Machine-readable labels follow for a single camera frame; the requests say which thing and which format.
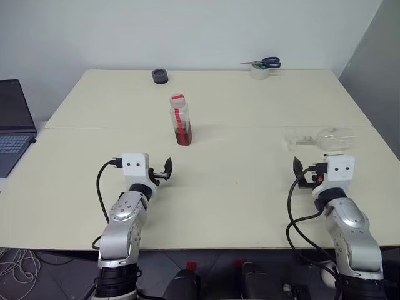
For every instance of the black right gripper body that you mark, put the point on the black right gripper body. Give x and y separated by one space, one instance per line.
312 181

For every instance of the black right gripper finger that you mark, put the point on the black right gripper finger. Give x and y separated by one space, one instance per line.
297 168

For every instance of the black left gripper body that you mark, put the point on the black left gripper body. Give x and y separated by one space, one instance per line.
159 177

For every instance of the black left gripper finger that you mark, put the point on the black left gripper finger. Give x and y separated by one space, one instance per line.
169 166

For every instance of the clear plastic bottle red label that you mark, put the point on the clear plastic bottle red label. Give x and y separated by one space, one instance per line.
182 128

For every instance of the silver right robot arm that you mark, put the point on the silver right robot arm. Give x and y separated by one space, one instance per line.
353 231

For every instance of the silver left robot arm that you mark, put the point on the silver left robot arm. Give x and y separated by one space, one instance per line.
123 225

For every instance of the white red bottle cap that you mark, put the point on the white red bottle cap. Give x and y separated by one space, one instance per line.
177 100

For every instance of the black round tape roll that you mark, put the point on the black round tape roll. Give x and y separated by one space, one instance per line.
160 76

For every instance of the white tape roll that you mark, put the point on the white tape roll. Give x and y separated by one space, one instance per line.
259 73

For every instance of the dark grey laptop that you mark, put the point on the dark grey laptop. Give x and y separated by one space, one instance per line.
14 125

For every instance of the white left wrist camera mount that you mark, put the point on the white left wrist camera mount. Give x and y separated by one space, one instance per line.
135 168

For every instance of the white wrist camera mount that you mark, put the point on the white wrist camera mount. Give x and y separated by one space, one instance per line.
340 170
135 168

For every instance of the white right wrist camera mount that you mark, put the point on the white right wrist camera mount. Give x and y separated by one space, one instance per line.
340 170

